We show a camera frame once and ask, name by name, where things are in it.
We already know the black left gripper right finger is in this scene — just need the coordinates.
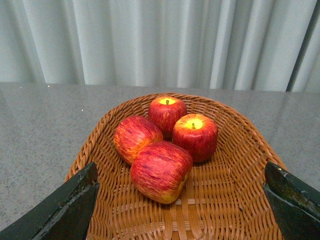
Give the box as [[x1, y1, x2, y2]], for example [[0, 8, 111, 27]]
[[263, 161, 320, 240]]

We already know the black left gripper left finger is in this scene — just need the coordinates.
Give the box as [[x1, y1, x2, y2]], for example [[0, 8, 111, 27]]
[[0, 162, 100, 240]]

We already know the large red apple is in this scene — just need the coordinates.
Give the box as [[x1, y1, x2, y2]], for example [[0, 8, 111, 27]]
[[130, 140, 193, 204]]

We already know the brown wicker basket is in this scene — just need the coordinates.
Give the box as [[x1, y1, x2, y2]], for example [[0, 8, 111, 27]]
[[66, 93, 284, 240]]

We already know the red apple on its side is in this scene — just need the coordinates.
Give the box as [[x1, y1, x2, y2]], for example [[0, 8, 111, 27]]
[[113, 115, 164, 165]]

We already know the red apple upright in basket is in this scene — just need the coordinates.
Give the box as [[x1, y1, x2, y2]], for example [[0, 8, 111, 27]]
[[147, 96, 187, 139]]

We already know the pale green curtain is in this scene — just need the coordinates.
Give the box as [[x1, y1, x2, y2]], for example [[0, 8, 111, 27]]
[[0, 0, 320, 93]]

